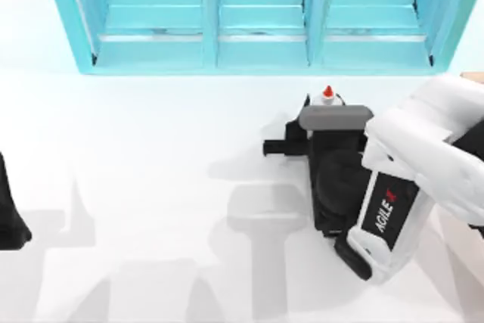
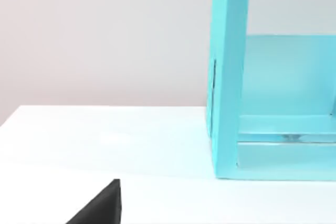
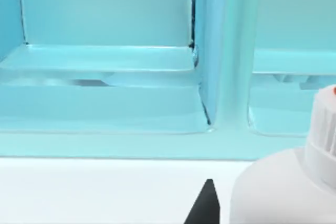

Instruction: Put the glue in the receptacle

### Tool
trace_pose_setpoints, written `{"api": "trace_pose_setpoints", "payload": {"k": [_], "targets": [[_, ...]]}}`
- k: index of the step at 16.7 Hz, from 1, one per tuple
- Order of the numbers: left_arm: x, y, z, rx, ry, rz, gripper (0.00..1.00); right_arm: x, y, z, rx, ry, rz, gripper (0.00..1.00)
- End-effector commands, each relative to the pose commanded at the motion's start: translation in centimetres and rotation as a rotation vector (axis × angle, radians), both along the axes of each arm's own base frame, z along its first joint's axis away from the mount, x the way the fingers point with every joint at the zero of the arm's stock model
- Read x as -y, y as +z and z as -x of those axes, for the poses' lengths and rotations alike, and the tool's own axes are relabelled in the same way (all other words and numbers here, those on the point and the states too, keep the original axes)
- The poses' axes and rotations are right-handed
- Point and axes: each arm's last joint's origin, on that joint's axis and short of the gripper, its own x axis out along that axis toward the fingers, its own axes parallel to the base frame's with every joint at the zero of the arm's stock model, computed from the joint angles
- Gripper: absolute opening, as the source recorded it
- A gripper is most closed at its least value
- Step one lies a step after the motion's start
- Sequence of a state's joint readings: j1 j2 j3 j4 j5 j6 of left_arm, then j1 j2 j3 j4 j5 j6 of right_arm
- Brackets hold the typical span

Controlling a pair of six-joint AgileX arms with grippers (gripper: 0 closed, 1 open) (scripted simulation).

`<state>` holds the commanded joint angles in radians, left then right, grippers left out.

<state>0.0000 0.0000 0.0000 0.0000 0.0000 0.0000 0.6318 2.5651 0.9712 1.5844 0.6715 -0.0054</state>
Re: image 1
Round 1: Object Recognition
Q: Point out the white bottle with red cap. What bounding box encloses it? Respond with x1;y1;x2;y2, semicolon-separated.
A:
308;85;344;107

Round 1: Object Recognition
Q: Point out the pale grey rounded box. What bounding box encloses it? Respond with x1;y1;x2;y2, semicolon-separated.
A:
298;104;375;132

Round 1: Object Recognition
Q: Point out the salmon-coloured shallow box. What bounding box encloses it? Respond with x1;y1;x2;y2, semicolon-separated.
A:
459;71;484;85

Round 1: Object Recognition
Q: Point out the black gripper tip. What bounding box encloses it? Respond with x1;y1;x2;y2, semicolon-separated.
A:
0;152;33;252

